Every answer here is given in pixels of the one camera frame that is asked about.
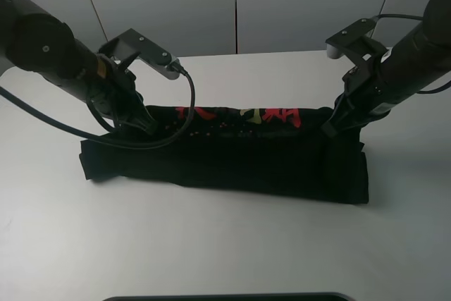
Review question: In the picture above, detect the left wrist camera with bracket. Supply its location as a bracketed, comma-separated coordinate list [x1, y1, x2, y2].
[99, 29, 186, 80]

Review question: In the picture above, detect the black printed t-shirt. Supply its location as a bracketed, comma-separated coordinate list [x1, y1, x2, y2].
[80, 107, 369, 204]

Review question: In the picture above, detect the black left camera cable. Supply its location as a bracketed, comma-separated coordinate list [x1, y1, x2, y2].
[0, 63, 197, 148]

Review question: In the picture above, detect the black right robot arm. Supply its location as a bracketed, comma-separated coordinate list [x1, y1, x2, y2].
[322, 0, 450, 137]

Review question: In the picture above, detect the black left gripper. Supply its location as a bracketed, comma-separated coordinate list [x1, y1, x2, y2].
[86, 64, 158, 135]

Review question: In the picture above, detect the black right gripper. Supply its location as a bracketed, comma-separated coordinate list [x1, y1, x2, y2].
[321, 63, 390, 138]

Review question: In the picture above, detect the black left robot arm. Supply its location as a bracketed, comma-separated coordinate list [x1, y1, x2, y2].
[1, 0, 157, 134]

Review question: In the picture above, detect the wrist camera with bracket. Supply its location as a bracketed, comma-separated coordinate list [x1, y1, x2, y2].
[99, 29, 186, 80]
[326, 17, 387, 69]

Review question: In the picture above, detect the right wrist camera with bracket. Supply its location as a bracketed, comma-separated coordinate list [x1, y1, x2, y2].
[326, 17, 387, 69]

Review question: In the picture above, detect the black camera cable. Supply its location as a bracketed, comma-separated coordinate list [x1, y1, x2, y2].
[0, 63, 197, 148]
[373, 13, 451, 94]

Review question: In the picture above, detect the black right camera cable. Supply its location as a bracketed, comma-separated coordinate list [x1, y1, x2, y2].
[373, 13, 451, 94]

